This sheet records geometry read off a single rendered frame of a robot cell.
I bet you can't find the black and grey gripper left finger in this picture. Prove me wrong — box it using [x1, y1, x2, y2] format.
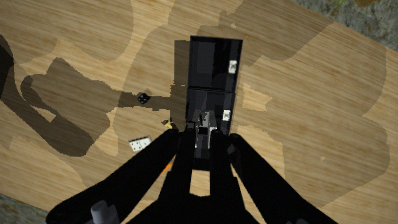
[45, 109, 200, 224]

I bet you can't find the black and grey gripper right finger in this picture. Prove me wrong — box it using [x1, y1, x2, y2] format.
[208, 110, 338, 224]

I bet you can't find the black die with white pips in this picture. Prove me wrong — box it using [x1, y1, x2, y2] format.
[137, 93, 150, 104]

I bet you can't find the white domino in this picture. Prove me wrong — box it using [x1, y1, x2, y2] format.
[130, 137, 151, 151]

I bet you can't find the black rack of bins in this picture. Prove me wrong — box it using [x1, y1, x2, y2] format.
[185, 36, 243, 172]

